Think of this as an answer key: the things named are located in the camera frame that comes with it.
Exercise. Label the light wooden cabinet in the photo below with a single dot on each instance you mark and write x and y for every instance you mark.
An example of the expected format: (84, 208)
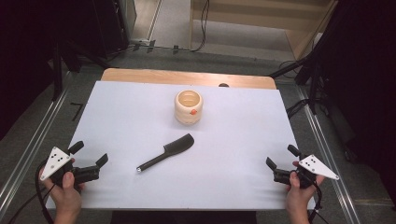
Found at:
(264, 18)

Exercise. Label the metal floor rail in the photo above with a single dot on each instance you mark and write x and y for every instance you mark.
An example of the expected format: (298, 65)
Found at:
(330, 155)
(34, 140)

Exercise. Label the black comb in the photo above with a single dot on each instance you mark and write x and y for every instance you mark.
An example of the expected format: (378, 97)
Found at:
(169, 151)

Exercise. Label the person's dark clothing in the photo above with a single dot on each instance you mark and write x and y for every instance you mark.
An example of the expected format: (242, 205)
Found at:
(183, 218)

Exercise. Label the cream ribbed ceramic cup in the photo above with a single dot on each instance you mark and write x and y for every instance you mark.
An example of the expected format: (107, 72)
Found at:
(188, 109)

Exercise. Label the person's left hand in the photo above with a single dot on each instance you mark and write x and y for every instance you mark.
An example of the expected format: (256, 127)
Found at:
(66, 194)

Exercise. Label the person's right hand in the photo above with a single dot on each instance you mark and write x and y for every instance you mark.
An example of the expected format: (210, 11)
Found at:
(299, 196)

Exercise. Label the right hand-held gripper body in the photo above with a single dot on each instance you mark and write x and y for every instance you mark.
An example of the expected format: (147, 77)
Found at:
(316, 166)

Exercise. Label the white board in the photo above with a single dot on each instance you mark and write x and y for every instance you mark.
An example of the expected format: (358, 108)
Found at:
(186, 174)

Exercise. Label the black curtain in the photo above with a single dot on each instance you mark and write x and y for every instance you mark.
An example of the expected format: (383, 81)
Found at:
(37, 37)
(367, 77)

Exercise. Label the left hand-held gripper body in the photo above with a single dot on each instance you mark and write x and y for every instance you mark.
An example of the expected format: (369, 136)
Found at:
(56, 161)

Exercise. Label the wooden table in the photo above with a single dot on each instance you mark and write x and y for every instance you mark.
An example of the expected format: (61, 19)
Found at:
(162, 76)

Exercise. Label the black metal stand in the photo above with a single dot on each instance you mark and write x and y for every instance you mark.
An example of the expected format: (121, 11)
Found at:
(57, 71)
(314, 84)

